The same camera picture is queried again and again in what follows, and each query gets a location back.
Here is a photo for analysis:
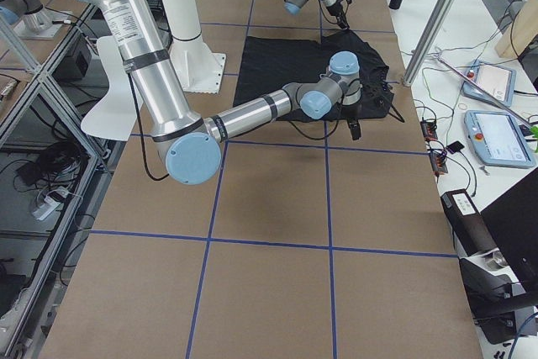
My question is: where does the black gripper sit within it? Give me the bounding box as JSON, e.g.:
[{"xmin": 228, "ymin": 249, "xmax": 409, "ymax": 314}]
[
  {"xmin": 325, "ymin": 0, "xmax": 352, "ymax": 30},
  {"xmin": 340, "ymin": 101, "xmax": 404, "ymax": 140}
]

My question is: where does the black graphic t-shirt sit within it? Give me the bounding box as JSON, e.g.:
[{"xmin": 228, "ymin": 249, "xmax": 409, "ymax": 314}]
[{"xmin": 233, "ymin": 30, "xmax": 394, "ymax": 121}]

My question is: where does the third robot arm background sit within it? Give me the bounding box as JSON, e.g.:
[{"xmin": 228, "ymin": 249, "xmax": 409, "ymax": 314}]
[{"xmin": 1, "ymin": 0, "xmax": 61, "ymax": 40}]

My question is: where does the orange connector block far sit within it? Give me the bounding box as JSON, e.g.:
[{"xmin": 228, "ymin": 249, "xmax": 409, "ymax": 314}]
[{"xmin": 420, "ymin": 119, "xmax": 438, "ymax": 141}]

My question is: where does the orange connector block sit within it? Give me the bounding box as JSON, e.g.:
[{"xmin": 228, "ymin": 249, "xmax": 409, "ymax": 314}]
[
  {"xmin": 428, "ymin": 148, "xmax": 448, "ymax": 177},
  {"xmin": 420, "ymin": 119, "xmax": 438, "ymax": 141}
]

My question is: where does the orange connector block near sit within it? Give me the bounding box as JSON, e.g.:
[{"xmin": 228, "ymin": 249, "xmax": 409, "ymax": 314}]
[{"xmin": 428, "ymin": 148, "xmax": 448, "ymax": 177}]

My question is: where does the lower teach pendant tablet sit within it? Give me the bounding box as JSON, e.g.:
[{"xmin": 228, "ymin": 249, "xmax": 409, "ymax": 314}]
[{"xmin": 464, "ymin": 110, "xmax": 536, "ymax": 168}]

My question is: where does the teach pendant tablet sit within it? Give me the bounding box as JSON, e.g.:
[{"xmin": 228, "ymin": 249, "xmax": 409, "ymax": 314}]
[
  {"xmin": 464, "ymin": 110, "xmax": 536, "ymax": 168},
  {"xmin": 465, "ymin": 59, "xmax": 516, "ymax": 107}
]

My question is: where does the upper teach pendant tablet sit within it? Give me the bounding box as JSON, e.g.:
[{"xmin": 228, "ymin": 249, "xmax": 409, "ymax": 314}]
[{"xmin": 465, "ymin": 59, "xmax": 516, "ymax": 107}]

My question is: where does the black box with label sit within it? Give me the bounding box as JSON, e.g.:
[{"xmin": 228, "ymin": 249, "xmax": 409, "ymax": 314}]
[{"xmin": 440, "ymin": 189, "xmax": 497, "ymax": 256}]

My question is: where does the black monitor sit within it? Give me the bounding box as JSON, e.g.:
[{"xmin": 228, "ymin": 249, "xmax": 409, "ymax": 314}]
[{"xmin": 481, "ymin": 170, "xmax": 538, "ymax": 292}]

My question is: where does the white plastic chair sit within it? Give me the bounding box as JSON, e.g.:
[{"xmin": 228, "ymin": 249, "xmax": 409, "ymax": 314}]
[{"xmin": 80, "ymin": 34, "xmax": 144, "ymax": 141}]

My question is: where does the white power strip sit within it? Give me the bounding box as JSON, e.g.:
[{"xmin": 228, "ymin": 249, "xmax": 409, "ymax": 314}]
[{"xmin": 32, "ymin": 191, "xmax": 64, "ymax": 221}]

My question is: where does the aluminium frame post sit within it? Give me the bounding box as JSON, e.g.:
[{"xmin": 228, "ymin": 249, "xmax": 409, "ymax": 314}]
[{"xmin": 403, "ymin": 0, "xmax": 455, "ymax": 87}]

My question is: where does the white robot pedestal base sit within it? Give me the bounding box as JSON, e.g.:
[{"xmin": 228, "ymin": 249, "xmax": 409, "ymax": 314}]
[{"xmin": 162, "ymin": 0, "xmax": 226, "ymax": 94}]

